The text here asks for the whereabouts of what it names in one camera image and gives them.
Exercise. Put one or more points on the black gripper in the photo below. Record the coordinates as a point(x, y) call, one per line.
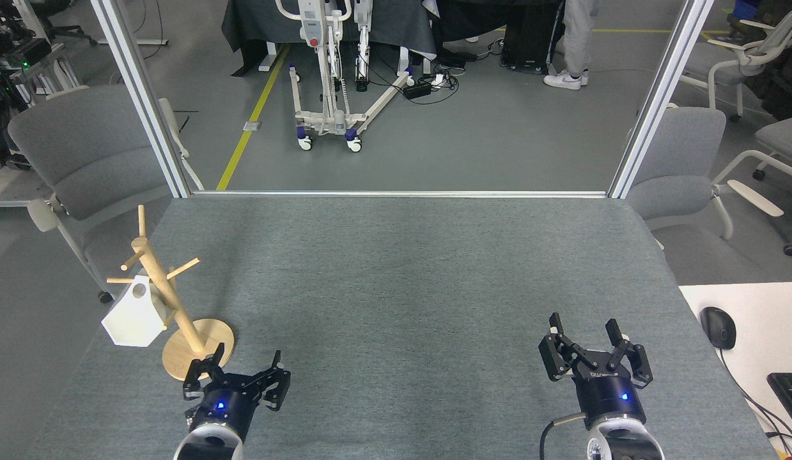
point(226, 406)
point(610, 396)

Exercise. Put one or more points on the white faceted cup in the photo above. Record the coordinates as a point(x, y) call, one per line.
point(133, 319)

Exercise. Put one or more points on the wooden cup rack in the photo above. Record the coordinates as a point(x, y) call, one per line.
point(178, 358)

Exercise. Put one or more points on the black computer mouse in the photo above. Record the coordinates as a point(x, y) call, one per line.
point(718, 327)

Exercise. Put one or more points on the white side table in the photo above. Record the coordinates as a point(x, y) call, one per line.
point(766, 319)

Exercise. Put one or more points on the black keyboard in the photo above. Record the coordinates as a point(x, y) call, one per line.
point(791, 396)

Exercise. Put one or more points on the grey fabric chair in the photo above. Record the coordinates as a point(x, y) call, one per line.
point(82, 147)
point(683, 153)

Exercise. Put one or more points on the silver floor plate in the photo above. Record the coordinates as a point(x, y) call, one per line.
point(252, 126)

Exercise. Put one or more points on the grey office chair on castors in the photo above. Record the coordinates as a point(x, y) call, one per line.
point(782, 137)

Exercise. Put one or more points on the person in white shoes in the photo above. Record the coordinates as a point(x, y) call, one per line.
point(578, 38)

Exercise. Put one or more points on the black power strip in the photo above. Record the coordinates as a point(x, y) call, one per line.
point(418, 90)

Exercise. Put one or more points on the black cabinet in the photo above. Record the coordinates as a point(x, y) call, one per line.
point(530, 38)

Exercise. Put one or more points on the table with dark cloth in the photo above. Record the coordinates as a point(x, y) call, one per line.
point(261, 22)

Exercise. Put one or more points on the white stand on wheels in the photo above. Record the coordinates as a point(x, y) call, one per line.
point(312, 25)

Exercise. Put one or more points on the black device with green light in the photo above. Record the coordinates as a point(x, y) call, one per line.
point(25, 51)

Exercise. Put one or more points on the silver table edge rail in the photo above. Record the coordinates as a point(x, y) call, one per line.
point(402, 193)

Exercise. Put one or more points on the silver frame post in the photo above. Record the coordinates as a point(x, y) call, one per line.
point(659, 96)
point(143, 96)

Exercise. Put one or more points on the white frame office chair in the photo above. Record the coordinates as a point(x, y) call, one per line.
point(753, 51)

